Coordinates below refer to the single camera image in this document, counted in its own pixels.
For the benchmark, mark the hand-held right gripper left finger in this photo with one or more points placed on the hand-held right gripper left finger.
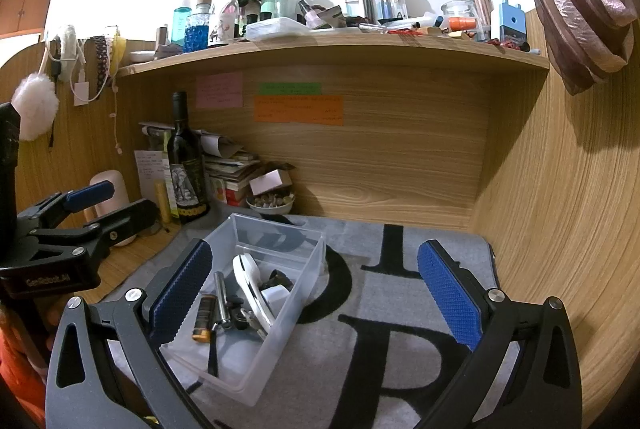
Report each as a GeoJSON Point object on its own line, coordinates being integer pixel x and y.
{"type": "Point", "coordinates": [182, 291]}

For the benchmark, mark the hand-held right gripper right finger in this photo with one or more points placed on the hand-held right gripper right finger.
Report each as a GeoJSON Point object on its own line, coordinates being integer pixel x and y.
{"type": "Point", "coordinates": [450, 294]}

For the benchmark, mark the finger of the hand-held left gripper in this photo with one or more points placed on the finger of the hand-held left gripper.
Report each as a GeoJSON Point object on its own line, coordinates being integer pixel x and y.
{"type": "Point", "coordinates": [127, 219]}
{"type": "Point", "coordinates": [90, 196]}

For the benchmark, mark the brown cylindrical tube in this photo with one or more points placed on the brown cylindrical tube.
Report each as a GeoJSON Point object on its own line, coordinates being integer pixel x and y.
{"type": "Point", "coordinates": [202, 321]}

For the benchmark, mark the silver metal tool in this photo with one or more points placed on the silver metal tool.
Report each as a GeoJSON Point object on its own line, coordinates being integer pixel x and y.
{"type": "Point", "coordinates": [220, 304]}

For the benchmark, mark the white fabric shaver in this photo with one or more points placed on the white fabric shaver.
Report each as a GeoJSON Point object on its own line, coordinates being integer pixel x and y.
{"type": "Point", "coordinates": [250, 284]}

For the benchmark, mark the white charger plug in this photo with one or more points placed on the white charger plug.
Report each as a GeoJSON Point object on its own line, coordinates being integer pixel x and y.
{"type": "Point", "coordinates": [274, 296]}

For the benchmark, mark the clear plastic box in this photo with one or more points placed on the clear plastic box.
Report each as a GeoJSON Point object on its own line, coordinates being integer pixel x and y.
{"type": "Point", "coordinates": [300, 279]}

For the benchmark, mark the cream rounded container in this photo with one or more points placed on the cream rounded container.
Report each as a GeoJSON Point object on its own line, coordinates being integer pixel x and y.
{"type": "Point", "coordinates": [122, 194]}

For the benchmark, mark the yellow tube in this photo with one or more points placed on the yellow tube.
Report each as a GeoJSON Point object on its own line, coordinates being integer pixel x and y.
{"type": "Point", "coordinates": [162, 204]}

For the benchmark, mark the white handwritten paper note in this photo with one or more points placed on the white handwritten paper note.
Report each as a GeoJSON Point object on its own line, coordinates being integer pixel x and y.
{"type": "Point", "coordinates": [147, 171]}

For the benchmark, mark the grey mat with black letters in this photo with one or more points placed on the grey mat with black letters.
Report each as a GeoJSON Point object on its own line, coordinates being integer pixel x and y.
{"type": "Point", "coordinates": [450, 234]}

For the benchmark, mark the dark wine bottle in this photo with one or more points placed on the dark wine bottle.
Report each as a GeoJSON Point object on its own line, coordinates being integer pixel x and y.
{"type": "Point", "coordinates": [186, 159]}

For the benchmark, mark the rolled white paper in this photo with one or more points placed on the rolled white paper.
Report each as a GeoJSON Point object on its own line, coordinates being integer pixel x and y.
{"type": "Point", "coordinates": [152, 127]}

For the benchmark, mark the white card with fruit print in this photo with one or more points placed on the white card with fruit print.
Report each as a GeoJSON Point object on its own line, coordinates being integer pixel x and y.
{"type": "Point", "coordinates": [218, 190]}

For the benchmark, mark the white fluffy puff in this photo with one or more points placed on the white fluffy puff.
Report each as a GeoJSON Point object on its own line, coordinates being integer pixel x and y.
{"type": "Point", "coordinates": [35, 106]}

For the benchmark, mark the red book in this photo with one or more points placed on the red book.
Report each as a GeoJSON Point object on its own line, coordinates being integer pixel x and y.
{"type": "Point", "coordinates": [236, 196]}

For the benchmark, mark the stack of books and papers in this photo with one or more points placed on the stack of books and papers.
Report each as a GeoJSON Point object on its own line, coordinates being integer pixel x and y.
{"type": "Point", "coordinates": [230, 169]}

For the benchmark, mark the white bowl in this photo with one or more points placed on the white bowl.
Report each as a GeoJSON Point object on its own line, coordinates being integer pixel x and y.
{"type": "Point", "coordinates": [270, 210]}

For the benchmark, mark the pile of polished stones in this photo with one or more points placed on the pile of polished stones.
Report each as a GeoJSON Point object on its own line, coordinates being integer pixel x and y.
{"type": "Point", "coordinates": [270, 201]}

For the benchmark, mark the small white cardboard box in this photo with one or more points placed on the small white cardboard box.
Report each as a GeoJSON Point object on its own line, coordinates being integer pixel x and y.
{"type": "Point", "coordinates": [270, 181]}

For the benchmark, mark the patterned headband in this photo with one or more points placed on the patterned headband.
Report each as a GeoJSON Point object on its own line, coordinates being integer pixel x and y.
{"type": "Point", "coordinates": [101, 54]}

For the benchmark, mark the yellow hanging item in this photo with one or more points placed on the yellow hanging item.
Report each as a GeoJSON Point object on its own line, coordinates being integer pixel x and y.
{"type": "Point", "coordinates": [116, 51]}

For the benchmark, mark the small white dish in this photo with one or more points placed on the small white dish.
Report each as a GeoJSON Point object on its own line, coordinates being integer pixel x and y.
{"type": "Point", "coordinates": [141, 57]}

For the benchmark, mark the pink sticky note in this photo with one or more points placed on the pink sticky note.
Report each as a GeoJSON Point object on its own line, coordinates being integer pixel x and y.
{"type": "Point", "coordinates": [220, 90]}

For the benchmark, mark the teal liquid bottle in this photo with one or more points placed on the teal liquid bottle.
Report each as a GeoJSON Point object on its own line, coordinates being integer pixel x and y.
{"type": "Point", "coordinates": [181, 29]}

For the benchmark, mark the bottle with blue beads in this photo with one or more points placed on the bottle with blue beads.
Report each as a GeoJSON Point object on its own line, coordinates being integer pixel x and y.
{"type": "Point", "coordinates": [197, 34]}

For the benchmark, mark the wooden cabinet door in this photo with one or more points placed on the wooden cabinet door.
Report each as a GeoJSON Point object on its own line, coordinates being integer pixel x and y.
{"type": "Point", "coordinates": [25, 11]}

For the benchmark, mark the orange sticky note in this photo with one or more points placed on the orange sticky note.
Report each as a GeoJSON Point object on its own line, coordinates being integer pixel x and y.
{"type": "Point", "coordinates": [300, 110]}

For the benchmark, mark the green sticky note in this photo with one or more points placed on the green sticky note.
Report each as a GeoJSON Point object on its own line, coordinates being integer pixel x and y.
{"type": "Point", "coordinates": [290, 88]}

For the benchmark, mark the clear glass bottle with cork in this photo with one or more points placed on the clear glass bottle with cork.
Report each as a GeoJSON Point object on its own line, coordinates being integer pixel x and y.
{"type": "Point", "coordinates": [226, 19]}

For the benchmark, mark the white plastic tray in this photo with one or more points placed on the white plastic tray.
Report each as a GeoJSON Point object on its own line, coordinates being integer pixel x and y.
{"type": "Point", "coordinates": [275, 29]}

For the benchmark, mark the wooden shelf board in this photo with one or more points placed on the wooden shelf board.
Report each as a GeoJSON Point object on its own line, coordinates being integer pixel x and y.
{"type": "Point", "coordinates": [350, 45]}

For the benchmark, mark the orange capped tube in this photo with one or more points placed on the orange capped tube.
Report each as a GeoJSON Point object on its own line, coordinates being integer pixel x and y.
{"type": "Point", "coordinates": [462, 24]}

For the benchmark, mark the white tube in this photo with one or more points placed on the white tube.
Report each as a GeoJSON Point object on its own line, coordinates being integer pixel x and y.
{"type": "Point", "coordinates": [422, 20]}

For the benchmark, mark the blue box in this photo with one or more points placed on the blue box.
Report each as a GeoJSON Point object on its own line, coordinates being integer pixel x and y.
{"type": "Point", "coordinates": [512, 21]}

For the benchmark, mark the clear glass jar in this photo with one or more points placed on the clear glass jar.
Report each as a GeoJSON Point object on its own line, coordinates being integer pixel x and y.
{"type": "Point", "coordinates": [457, 11]}

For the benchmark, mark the pink brown scarf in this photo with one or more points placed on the pink brown scarf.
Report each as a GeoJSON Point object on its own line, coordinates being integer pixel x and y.
{"type": "Point", "coordinates": [575, 9]}

